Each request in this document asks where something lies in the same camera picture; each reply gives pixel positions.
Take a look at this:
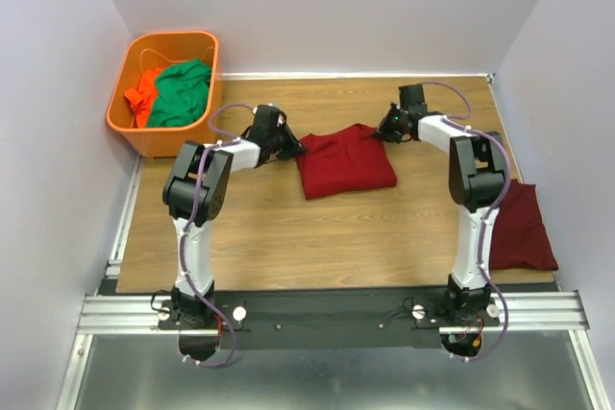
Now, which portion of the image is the red t-shirt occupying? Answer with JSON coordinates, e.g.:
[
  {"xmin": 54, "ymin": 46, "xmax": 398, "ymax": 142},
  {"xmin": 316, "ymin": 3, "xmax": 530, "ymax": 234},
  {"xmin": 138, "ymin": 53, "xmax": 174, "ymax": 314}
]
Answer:
[{"xmin": 296, "ymin": 124, "xmax": 398, "ymax": 200}]

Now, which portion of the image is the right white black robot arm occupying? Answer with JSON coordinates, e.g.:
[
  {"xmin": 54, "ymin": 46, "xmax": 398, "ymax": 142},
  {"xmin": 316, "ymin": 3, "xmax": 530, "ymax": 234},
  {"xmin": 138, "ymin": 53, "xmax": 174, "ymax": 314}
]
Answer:
[{"xmin": 374, "ymin": 84, "xmax": 511, "ymax": 326}]

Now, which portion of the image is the aluminium frame rail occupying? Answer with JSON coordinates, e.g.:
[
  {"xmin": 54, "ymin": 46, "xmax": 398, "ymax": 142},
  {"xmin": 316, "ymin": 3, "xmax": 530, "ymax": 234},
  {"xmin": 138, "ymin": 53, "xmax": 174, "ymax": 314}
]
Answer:
[{"xmin": 54, "ymin": 155, "xmax": 164, "ymax": 410}]

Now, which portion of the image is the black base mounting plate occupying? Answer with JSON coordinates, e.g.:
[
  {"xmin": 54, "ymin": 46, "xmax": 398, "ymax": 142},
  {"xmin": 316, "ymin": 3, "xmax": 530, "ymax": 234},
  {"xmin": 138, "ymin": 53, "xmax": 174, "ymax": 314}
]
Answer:
[{"xmin": 158, "ymin": 286, "xmax": 498, "ymax": 360}]

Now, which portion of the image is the orange plastic bin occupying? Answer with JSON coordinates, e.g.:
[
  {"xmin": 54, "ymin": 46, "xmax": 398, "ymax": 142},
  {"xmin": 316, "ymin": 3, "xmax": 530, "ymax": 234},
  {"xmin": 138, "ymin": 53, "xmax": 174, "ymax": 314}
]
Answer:
[{"xmin": 106, "ymin": 30, "xmax": 223, "ymax": 157}]

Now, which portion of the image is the folded dark maroon t-shirt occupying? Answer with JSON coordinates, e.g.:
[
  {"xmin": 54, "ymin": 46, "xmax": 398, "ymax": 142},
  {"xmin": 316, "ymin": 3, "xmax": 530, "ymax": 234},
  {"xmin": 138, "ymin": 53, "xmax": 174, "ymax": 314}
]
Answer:
[{"xmin": 489, "ymin": 179, "xmax": 559, "ymax": 272}]

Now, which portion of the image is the green t-shirt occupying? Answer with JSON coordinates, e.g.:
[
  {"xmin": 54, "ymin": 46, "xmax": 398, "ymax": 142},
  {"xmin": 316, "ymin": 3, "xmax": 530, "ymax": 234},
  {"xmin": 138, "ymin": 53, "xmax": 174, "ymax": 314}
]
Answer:
[{"xmin": 145, "ymin": 60, "xmax": 212, "ymax": 129}]

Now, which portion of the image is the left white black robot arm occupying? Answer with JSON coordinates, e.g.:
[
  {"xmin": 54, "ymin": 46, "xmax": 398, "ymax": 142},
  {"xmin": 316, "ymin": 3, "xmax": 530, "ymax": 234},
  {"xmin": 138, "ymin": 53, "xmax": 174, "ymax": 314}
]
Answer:
[{"xmin": 157, "ymin": 104, "xmax": 308, "ymax": 328}]

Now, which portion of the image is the orange t-shirt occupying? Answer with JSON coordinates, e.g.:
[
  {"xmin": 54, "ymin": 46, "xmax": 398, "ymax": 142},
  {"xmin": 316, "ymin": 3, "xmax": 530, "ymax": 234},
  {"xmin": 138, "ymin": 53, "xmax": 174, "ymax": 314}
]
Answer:
[{"xmin": 124, "ymin": 68, "xmax": 163, "ymax": 129}]

